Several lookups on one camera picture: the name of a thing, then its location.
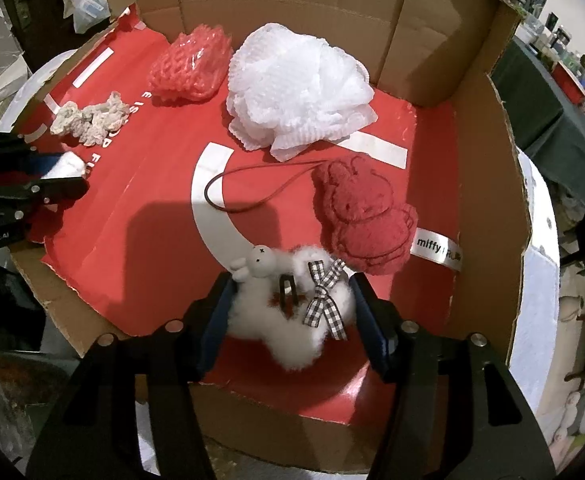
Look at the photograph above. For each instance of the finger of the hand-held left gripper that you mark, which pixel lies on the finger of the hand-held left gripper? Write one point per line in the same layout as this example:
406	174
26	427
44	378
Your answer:
42	164
62	187

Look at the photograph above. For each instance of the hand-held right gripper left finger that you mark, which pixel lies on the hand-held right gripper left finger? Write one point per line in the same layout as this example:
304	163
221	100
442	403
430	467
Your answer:
212	345

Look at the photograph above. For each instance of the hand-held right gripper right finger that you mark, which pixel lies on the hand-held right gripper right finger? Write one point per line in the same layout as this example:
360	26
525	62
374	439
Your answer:
377	340

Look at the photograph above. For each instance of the white cloth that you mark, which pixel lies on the white cloth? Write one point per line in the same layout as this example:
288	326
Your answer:
70	166

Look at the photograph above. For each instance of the white fluffy plush toy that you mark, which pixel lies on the white fluffy plush toy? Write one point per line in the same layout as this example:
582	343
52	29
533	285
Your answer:
267	320

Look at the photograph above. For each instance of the beige crochet item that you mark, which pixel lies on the beige crochet item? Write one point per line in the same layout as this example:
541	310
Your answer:
92	120

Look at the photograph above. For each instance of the red plush rabbit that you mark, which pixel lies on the red plush rabbit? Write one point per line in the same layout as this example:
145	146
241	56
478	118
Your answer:
362	220

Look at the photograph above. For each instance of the red foam net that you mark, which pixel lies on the red foam net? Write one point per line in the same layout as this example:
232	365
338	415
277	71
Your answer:
187	67

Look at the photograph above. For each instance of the white mesh bath pouf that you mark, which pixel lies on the white mesh bath pouf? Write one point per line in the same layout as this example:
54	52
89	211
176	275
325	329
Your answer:
292	90

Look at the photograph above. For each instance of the cardboard box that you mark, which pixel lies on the cardboard box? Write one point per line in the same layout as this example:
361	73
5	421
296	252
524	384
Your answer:
282	10

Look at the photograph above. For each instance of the dark door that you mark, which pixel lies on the dark door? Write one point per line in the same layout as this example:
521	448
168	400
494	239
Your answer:
27	0

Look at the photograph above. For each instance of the clear plastic bag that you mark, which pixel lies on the clear plastic bag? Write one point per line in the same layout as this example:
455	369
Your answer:
87	5

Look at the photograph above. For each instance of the grey white plush toy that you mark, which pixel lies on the grey white plush toy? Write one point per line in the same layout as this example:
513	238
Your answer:
579	420

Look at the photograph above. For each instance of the dark green covered table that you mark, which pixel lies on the dark green covered table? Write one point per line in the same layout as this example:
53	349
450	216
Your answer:
532	110

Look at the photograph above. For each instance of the red basin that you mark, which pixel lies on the red basin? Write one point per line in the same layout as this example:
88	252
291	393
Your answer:
569	85

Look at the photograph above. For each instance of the cluster of cosmetic bottles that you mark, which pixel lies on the cluster of cosmetic bottles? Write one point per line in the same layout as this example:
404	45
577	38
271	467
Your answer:
567	45

